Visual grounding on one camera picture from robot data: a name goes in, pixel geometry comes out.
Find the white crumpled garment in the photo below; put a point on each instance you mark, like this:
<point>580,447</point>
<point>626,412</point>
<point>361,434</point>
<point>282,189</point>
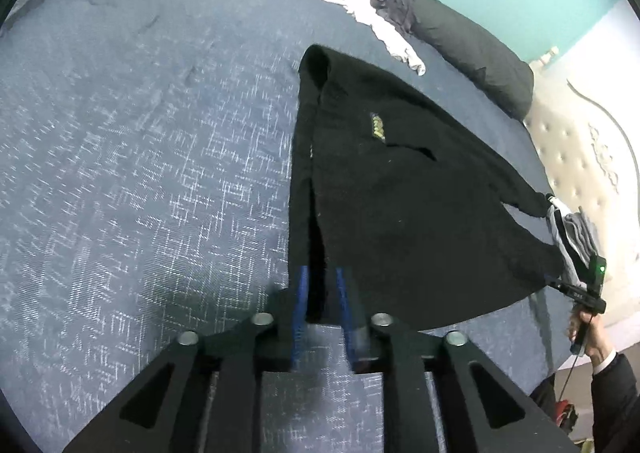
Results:
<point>390,33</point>

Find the black white striped garment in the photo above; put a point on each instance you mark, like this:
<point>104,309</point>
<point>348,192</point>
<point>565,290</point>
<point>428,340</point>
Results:
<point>557,228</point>

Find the cream tufted headboard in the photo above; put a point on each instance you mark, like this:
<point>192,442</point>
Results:
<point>565,158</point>

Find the dark grey crumpled garment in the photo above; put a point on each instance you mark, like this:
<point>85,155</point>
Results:
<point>400,8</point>

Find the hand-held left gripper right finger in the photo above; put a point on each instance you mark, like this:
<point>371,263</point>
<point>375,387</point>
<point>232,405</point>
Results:
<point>345,308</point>

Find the person's right hand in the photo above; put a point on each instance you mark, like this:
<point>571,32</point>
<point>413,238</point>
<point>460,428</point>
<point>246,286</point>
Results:
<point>597,343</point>

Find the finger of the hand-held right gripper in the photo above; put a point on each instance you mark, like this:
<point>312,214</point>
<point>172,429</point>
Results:
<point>565,285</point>

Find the dark grey rolled duvet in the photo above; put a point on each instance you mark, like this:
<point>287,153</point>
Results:
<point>475,53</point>

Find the blue patterned bed cover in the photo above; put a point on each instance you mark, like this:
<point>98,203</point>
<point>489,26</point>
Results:
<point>150,133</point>

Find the red and black object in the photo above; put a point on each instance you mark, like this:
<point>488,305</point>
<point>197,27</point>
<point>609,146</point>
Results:
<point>565,414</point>

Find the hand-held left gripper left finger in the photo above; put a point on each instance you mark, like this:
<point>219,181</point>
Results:
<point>301,313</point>

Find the person's right forearm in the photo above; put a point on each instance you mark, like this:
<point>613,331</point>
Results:
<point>612,398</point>

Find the black pants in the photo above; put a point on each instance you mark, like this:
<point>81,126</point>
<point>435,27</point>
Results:
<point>400,183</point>

